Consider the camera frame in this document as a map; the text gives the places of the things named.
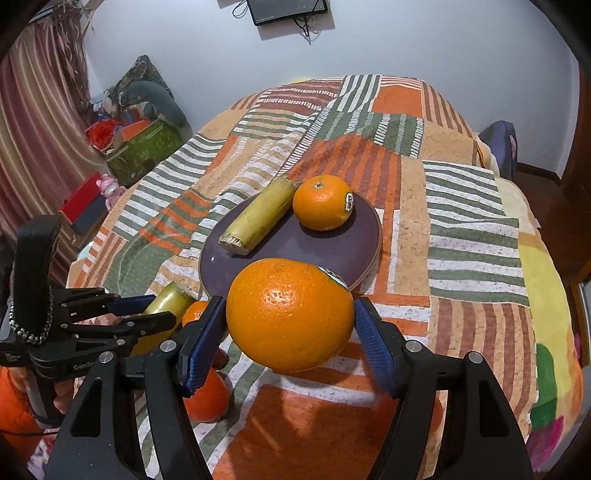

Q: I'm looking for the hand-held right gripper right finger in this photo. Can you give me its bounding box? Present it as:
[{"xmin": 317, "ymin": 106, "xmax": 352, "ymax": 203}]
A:
[{"xmin": 353, "ymin": 296, "xmax": 535, "ymax": 480}]

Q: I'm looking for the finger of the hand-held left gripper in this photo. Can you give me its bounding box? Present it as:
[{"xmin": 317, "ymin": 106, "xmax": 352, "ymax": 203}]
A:
[
  {"xmin": 56, "ymin": 286, "xmax": 154, "ymax": 320},
  {"xmin": 68, "ymin": 311, "xmax": 176, "ymax": 357}
]

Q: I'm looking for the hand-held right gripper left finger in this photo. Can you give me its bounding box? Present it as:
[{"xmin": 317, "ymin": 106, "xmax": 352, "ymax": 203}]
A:
[{"xmin": 46, "ymin": 296, "xmax": 228, "ymax": 480}]

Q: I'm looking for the yellow sugarcane piece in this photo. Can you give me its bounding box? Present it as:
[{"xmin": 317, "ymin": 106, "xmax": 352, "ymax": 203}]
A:
[
  {"xmin": 218, "ymin": 176, "xmax": 298, "ymax": 256},
  {"xmin": 131, "ymin": 281, "xmax": 197, "ymax": 356}
]

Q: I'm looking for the large orange with sticker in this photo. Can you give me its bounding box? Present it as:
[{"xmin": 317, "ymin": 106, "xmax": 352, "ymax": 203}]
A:
[{"xmin": 226, "ymin": 258, "xmax": 356, "ymax": 374}]

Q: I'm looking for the dark purple plate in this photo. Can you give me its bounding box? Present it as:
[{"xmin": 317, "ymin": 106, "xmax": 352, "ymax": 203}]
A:
[{"xmin": 199, "ymin": 191, "xmax": 382, "ymax": 296}]

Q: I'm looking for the person's left forearm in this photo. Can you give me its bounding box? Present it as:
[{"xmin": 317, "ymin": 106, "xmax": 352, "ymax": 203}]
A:
[{"xmin": 0, "ymin": 366, "xmax": 58, "ymax": 462}]

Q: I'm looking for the person's left hand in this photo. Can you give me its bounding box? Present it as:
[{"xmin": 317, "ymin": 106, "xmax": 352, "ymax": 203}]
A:
[{"xmin": 52, "ymin": 378, "xmax": 75, "ymax": 416}]

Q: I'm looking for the small orange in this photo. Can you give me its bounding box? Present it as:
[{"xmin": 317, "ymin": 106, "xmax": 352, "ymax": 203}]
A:
[
  {"xmin": 184, "ymin": 364, "xmax": 231, "ymax": 424},
  {"xmin": 181, "ymin": 300, "xmax": 209, "ymax": 328}
]

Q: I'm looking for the striped patchwork blanket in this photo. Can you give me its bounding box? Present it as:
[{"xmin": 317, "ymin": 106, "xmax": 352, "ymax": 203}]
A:
[{"xmin": 67, "ymin": 74, "xmax": 539, "ymax": 480}]

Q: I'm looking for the red box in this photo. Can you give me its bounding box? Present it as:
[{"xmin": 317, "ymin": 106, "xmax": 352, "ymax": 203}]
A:
[{"xmin": 58, "ymin": 178, "xmax": 109, "ymax": 236}]

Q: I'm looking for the pink toy figure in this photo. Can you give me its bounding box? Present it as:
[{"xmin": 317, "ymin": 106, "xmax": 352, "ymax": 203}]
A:
[{"xmin": 95, "ymin": 174, "xmax": 126, "ymax": 209}]

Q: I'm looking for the striped pink curtain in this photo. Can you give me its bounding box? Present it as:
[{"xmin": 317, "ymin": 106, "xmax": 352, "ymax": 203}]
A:
[{"xmin": 0, "ymin": 9, "xmax": 105, "ymax": 287}]

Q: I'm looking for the green cardboard box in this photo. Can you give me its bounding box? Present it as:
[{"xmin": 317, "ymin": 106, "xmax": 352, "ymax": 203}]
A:
[{"xmin": 105, "ymin": 121, "xmax": 183, "ymax": 188}]

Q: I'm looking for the red plastic bag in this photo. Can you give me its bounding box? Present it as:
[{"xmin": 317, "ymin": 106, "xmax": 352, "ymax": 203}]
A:
[{"xmin": 85, "ymin": 119, "xmax": 123, "ymax": 151}]

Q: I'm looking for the orange cardboard box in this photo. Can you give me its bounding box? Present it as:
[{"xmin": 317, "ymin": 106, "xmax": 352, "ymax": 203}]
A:
[{"xmin": 113, "ymin": 119, "xmax": 153, "ymax": 146}]

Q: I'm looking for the yellow fleece blanket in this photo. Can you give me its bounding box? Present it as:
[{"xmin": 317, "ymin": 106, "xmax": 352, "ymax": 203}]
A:
[{"xmin": 475, "ymin": 138, "xmax": 585, "ymax": 462}]

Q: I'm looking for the grey pillow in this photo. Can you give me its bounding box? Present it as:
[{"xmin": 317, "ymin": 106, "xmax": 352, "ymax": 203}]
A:
[{"xmin": 124, "ymin": 80, "xmax": 188, "ymax": 127}]

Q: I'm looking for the camouflage bag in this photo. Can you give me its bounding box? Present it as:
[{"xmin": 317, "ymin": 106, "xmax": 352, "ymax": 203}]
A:
[{"xmin": 113, "ymin": 55, "xmax": 174, "ymax": 109}]

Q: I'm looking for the blue bag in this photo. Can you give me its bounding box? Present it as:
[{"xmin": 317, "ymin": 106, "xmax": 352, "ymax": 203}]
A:
[{"xmin": 478, "ymin": 121, "xmax": 520, "ymax": 181}]

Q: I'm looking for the wooden door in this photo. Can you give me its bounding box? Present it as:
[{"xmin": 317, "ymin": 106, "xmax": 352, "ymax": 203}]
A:
[{"xmin": 556, "ymin": 65, "xmax": 591, "ymax": 296}]

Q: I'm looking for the black cable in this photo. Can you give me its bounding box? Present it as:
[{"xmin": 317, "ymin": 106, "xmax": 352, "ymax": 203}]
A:
[{"xmin": 295, "ymin": 14, "xmax": 324, "ymax": 44}]

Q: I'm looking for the black wall monitor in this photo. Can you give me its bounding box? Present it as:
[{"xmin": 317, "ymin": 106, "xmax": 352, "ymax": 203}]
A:
[{"xmin": 245, "ymin": 0, "xmax": 329, "ymax": 27}]

